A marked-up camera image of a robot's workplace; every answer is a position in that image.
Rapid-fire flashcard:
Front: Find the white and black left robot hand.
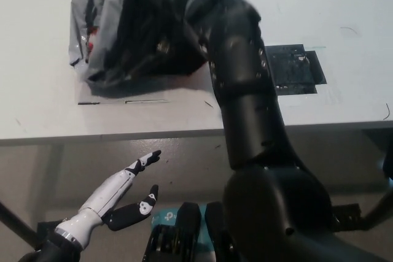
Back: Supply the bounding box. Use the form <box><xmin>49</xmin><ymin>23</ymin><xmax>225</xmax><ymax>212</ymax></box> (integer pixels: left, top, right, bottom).
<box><xmin>54</xmin><ymin>150</ymin><xmax>163</xmax><ymax>249</ymax></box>

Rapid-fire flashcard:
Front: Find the black plastic bag grey inside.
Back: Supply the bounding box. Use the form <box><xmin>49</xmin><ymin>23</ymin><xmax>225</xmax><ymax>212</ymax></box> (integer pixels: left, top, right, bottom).
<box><xmin>68</xmin><ymin>0</ymin><xmax>209</xmax><ymax>97</ymax></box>

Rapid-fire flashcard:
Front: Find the red green coffee bean bag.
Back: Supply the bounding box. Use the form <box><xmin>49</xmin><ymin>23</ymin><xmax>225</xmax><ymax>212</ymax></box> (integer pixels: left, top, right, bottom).
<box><xmin>87</xmin><ymin>26</ymin><xmax>99</xmax><ymax>56</ymax></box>

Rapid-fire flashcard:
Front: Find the black slanted table leg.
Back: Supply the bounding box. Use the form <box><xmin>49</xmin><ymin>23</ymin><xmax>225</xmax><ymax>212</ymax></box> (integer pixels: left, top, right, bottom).
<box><xmin>0</xmin><ymin>202</ymin><xmax>41</xmax><ymax>249</ymax></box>
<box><xmin>360</xmin><ymin>179</ymin><xmax>393</xmax><ymax>231</ymax></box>

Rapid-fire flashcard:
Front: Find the black tape patch on table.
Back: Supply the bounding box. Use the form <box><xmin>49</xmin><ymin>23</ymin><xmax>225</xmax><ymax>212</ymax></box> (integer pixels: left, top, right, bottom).
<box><xmin>265</xmin><ymin>44</ymin><xmax>327</xmax><ymax>96</ymax></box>

